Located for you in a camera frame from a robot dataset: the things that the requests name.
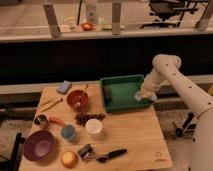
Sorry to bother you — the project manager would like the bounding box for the green plastic tray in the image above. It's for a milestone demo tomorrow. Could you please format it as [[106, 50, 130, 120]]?
[[99, 74, 152, 113]]

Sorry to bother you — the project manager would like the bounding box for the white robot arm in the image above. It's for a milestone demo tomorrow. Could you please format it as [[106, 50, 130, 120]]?
[[140, 54, 213, 171]]

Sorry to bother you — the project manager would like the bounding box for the wooden spoon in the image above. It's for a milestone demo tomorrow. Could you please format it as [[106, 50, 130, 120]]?
[[78, 84, 89, 103]]

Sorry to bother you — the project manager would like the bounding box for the red bowl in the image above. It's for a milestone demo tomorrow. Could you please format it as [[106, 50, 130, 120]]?
[[66, 90, 89, 111]]

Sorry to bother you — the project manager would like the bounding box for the blue sponge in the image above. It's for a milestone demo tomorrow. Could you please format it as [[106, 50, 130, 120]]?
[[57, 81, 72, 94]]

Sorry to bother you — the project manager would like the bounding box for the white cup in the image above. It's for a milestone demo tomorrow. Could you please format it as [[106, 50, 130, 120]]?
[[85, 119, 103, 135]]

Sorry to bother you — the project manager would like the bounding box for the blue cup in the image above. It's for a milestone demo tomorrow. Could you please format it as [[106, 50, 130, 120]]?
[[61, 125, 76, 141]]

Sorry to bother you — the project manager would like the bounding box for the orange carrot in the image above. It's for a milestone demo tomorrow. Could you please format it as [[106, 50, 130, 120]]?
[[49, 116, 65, 127]]

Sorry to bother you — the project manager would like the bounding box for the red round object on shelf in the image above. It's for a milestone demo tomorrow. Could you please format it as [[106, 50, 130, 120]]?
[[81, 22, 94, 31]]

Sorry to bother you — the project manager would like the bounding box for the black binder clip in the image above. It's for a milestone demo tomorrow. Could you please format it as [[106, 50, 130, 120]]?
[[78, 144, 95, 162]]

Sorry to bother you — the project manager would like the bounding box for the small metal cup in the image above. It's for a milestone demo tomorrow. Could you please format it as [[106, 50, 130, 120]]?
[[34, 114, 48, 129]]

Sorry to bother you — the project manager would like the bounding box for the orange fruit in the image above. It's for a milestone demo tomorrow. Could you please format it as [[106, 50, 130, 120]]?
[[60, 151, 78, 169]]

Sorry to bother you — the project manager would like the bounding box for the purple bowl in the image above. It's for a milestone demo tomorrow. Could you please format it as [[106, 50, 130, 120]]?
[[23, 130, 54, 161]]

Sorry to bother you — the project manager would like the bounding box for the black office chair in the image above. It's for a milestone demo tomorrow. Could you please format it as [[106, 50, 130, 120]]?
[[141, 0, 198, 28]]

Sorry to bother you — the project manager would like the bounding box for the black chair at left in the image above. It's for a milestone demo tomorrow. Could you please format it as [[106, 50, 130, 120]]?
[[0, 133, 25, 171]]

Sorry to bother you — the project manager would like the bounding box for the black handled utensil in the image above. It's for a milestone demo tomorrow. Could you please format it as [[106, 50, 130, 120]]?
[[96, 149, 127, 163]]

